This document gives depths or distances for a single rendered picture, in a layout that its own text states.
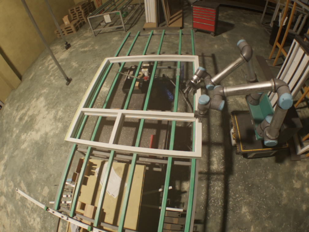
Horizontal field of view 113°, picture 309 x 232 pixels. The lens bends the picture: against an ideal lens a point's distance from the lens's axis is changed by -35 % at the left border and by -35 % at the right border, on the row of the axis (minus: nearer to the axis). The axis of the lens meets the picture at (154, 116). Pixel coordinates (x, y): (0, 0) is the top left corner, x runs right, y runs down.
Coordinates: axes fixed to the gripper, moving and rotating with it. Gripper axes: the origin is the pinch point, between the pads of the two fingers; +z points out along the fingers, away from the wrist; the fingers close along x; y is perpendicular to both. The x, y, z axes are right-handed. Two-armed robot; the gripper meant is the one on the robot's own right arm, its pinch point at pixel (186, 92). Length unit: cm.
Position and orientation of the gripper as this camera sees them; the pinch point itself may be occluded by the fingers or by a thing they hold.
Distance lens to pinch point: 180.1
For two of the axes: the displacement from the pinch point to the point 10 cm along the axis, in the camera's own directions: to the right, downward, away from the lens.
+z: -5.2, 8.1, 2.7
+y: 2.0, 4.3, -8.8
